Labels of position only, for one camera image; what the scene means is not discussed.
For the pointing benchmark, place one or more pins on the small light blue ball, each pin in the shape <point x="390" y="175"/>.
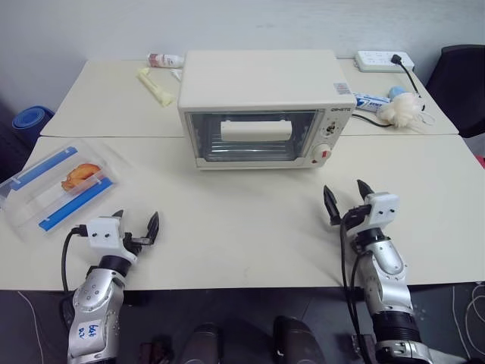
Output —
<point x="396" y="91"/>

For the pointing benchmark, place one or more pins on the white red timer knob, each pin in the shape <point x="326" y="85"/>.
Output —
<point x="323" y="152"/>

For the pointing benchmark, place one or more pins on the red object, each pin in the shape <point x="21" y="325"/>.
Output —
<point x="482" y="161"/>

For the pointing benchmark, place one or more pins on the pale yellow packaged item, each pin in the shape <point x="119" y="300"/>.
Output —
<point x="155" y="88"/>

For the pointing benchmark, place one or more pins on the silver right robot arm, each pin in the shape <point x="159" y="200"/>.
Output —
<point x="386" y="280"/>

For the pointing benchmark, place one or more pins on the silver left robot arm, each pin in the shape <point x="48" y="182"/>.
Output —
<point x="94" y="303"/>

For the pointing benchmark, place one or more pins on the white power strip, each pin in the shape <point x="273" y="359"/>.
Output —
<point x="377" y="61"/>

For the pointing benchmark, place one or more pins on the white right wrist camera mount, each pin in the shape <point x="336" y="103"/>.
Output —
<point x="382" y="210"/>

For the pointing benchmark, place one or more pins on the white mesh bath pouf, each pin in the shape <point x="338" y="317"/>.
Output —
<point x="399" y="112"/>

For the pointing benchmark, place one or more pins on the cream toaster oven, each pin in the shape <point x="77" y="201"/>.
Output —
<point x="257" y="79"/>

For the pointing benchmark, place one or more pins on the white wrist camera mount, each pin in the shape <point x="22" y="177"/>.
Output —
<point x="382" y="210"/>
<point x="106" y="237"/>

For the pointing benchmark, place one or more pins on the blue white toothpaste tube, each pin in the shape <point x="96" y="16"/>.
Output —
<point x="369" y="102"/>

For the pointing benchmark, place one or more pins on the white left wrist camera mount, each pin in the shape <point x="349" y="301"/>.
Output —
<point x="106" y="237"/>

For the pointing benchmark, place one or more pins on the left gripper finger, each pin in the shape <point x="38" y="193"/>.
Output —
<point x="120" y="214"/>
<point x="153" y="227"/>

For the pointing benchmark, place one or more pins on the black office chair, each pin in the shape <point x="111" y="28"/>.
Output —
<point x="460" y="91"/>

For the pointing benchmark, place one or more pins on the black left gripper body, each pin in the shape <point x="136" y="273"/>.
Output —
<point x="132" y="244"/>

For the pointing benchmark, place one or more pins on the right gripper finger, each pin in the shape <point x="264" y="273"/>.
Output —
<point x="363" y="191"/>
<point x="331" y="206"/>

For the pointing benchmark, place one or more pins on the orange bread piece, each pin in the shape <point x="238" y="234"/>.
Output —
<point x="80" y="175"/>

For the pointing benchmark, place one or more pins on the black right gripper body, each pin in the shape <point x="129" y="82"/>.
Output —
<point x="356" y="218"/>

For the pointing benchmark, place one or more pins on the clear plastic container, blue clips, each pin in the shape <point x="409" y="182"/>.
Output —
<point x="36" y="197"/>

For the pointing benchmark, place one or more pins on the pink white tube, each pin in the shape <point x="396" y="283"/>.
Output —
<point x="164" y="60"/>

